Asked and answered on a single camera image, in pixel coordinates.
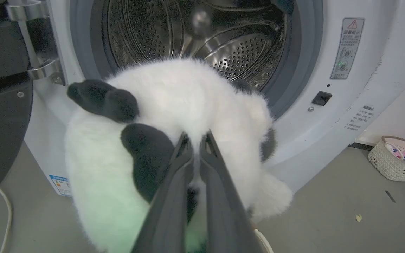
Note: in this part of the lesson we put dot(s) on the white and black panda plush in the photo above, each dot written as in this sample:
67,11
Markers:
167,140

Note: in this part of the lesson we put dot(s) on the white front-load washing machine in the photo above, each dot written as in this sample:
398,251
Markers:
294,88

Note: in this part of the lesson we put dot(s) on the white woven laundry basket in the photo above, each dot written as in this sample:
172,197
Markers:
392,163

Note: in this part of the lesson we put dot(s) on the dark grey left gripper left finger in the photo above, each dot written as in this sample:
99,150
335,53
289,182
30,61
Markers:
169,211

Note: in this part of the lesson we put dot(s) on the chrome door hinge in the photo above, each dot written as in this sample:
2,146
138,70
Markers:
35,42

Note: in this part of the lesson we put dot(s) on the warning label sticker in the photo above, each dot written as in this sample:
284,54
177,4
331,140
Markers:
347,48

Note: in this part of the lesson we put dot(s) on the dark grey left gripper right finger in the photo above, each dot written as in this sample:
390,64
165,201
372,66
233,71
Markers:
225,211

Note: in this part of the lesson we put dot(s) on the energy label sticker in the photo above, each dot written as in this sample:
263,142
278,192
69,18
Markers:
60,184

